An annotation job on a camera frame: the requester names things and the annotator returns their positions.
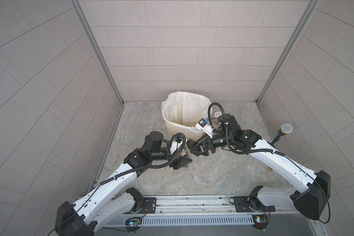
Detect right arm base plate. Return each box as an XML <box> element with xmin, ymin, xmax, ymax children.
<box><xmin>230</xmin><ymin>196</ymin><xmax>276</xmax><ymax>213</ymax></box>

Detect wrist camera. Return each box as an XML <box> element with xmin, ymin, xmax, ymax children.
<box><xmin>170</xmin><ymin>138</ymin><xmax>183</xmax><ymax>155</ymax></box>
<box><xmin>195</xmin><ymin>118</ymin><xmax>213</xmax><ymax>138</ymax></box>

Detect white plastic bin liner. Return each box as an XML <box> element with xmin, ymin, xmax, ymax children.
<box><xmin>161</xmin><ymin>91</ymin><xmax>211</xmax><ymax>124</ymax></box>

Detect aluminium mounting rail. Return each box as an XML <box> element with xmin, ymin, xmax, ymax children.
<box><xmin>109</xmin><ymin>193</ymin><xmax>299</xmax><ymax>221</ymax></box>

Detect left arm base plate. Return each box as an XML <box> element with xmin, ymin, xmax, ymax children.
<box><xmin>125</xmin><ymin>197</ymin><xmax>157</xmax><ymax>214</ymax></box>

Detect left green circuit board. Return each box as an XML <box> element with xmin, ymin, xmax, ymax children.
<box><xmin>124</xmin><ymin>217</ymin><xmax>142</xmax><ymax>227</ymax></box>

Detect right black corrugated cable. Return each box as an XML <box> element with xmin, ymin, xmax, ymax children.
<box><xmin>207</xmin><ymin>102</ymin><xmax>287</xmax><ymax>157</ymax></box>

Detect cream woven waste bin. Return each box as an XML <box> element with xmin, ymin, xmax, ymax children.
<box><xmin>165</xmin><ymin>120</ymin><xmax>206</xmax><ymax>141</ymax></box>

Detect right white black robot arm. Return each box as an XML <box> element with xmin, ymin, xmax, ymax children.
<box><xmin>187</xmin><ymin>114</ymin><xmax>331</xmax><ymax>220</ymax></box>

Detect left black corrugated cable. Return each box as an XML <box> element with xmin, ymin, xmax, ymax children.
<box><xmin>99</xmin><ymin>132</ymin><xmax>187</xmax><ymax>186</ymax></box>

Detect black corrugated cable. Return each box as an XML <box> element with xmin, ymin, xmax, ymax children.
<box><xmin>99</xmin><ymin>132</ymin><xmax>187</xmax><ymax>186</ymax></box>
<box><xmin>207</xmin><ymin>102</ymin><xmax>287</xmax><ymax>157</ymax></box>

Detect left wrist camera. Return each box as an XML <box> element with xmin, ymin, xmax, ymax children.
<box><xmin>170</xmin><ymin>138</ymin><xmax>183</xmax><ymax>155</ymax></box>

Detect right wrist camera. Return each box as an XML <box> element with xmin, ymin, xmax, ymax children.
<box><xmin>195</xmin><ymin>118</ymin><xmax>213</xmax><ymax>138</ymax></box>

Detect white lidded glass jar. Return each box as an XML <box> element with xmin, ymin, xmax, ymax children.
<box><xmin>214</xmin><ymin>111</ymin><xmax>222</xmax><ymax>119</ymax></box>

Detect green circuit board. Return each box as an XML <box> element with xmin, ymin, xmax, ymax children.
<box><xmin>124</xmin><ymin>217</ymin><xmax>142</xmax><ymax>227</ymax></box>
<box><xmin>252</xmin><ymin>215</ymin><xmax>269</xmax><ymax>230</ymax></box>

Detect black stand with round top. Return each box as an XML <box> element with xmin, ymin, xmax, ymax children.
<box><xmin>271</xmin><ymin>124</ymin><xmax>293</xmax><ymax>146</ymax></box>

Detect black lidded glass jar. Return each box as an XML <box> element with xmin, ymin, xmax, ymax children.
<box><xmin>182</xmin><ymin>149</ymin><xmax>191</xmax><ymax>159</ymax></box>

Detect black round jar lid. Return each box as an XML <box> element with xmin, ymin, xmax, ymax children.
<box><xmin>186</xmin><ymin>139</ymin><xmax>197</xmax><ymax>152</ymax></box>

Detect right green circuit board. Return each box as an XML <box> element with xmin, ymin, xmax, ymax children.
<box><xmin>252</xmin><ymin>215</ymin><xmax>269</xmax><ymax>230</ymax></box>

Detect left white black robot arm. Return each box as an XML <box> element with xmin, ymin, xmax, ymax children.
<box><xmin>53</xmin><ymin>131</ymin><xmax>186</xmax><ymax>236</ymax></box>

